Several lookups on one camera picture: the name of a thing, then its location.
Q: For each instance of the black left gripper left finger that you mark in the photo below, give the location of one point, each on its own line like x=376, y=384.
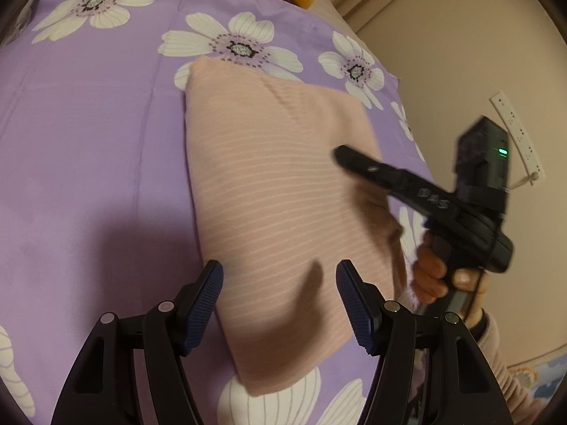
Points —
x=101, y=386

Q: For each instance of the right hand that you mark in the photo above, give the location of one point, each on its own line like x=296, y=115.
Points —
x=428, y=285

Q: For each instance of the pink striped garment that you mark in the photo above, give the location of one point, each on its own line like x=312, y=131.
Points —
x=274, y=208

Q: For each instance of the pink sleeved right forearm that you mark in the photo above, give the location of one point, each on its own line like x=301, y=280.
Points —
x=523, y=408

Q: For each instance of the white power strip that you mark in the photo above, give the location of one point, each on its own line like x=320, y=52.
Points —
x=520, y=137

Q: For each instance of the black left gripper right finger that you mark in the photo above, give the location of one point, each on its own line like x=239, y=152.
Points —
x=460, y=387

